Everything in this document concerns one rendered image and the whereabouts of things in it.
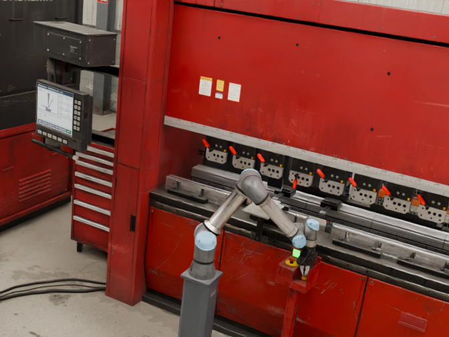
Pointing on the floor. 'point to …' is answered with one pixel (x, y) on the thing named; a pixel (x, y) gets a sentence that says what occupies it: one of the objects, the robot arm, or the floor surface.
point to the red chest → (92, 196)
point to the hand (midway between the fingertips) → (303, 275)
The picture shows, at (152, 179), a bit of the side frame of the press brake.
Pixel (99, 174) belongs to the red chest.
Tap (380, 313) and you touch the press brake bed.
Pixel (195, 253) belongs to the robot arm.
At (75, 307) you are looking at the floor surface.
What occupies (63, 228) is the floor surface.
